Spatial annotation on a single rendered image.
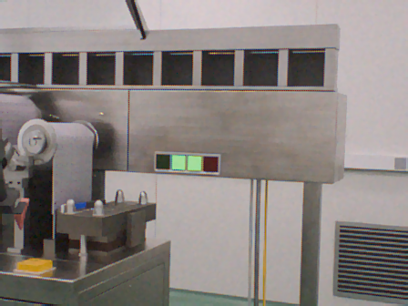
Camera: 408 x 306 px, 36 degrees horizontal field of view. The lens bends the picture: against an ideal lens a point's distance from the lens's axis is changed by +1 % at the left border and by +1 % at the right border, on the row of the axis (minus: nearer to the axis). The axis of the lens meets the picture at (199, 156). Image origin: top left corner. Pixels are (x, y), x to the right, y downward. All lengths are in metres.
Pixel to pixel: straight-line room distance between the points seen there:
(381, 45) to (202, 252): 1.96
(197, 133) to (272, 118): 0.27
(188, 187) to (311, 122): 2.73
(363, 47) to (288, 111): 2.38
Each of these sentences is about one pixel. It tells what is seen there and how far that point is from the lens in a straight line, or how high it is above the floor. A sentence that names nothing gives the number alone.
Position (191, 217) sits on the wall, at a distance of 4.72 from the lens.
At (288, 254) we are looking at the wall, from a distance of 4.55.
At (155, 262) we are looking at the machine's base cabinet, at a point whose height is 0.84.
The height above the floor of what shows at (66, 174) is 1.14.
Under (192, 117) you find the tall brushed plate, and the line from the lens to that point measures 2.17.
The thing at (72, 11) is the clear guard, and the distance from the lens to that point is 2.39.
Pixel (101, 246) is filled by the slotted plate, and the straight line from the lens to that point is 2.01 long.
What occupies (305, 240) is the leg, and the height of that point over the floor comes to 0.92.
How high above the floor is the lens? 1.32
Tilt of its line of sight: 3 degrees down
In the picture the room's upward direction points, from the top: 2 degrees clockwise
